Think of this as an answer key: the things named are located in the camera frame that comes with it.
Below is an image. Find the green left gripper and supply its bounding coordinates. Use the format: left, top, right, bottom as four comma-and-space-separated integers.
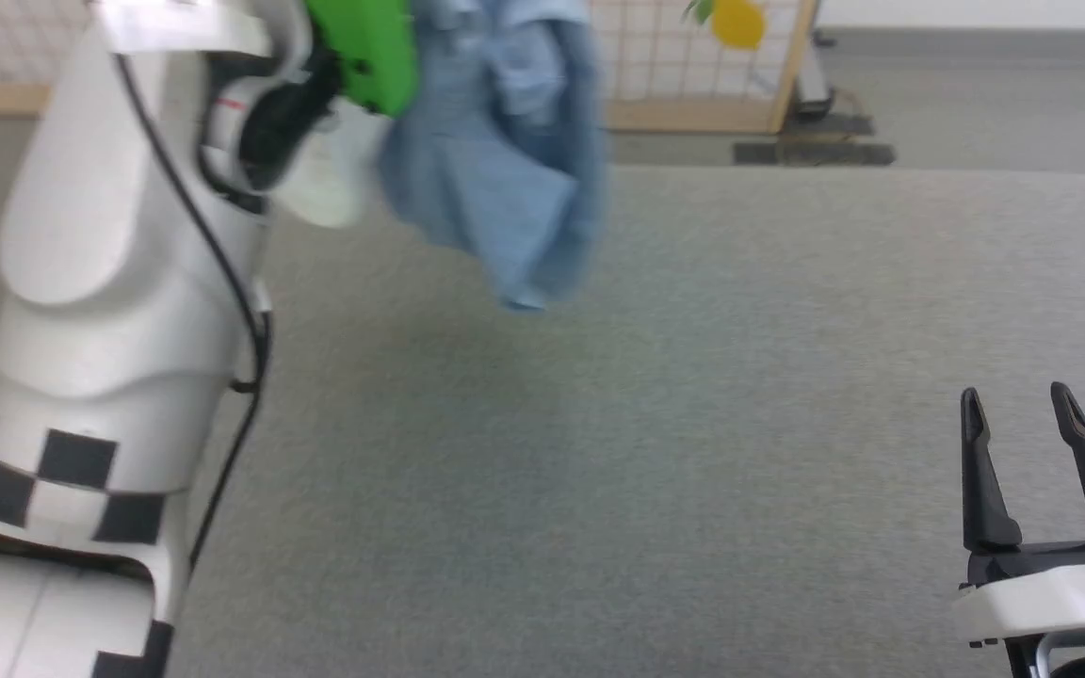
239, 0, 420, 187

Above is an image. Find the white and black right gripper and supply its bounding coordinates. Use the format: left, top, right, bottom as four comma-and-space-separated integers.
952, 380, 1085, 648

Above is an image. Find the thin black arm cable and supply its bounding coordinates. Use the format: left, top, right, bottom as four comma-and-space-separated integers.
112, 52, 275, 575

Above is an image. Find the light blue polo shirt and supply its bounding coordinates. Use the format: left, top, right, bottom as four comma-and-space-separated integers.
378, 0, 611, 314

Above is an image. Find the grey fabric sofa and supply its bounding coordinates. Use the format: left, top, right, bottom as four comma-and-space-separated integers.
161, 165, 1085, 678

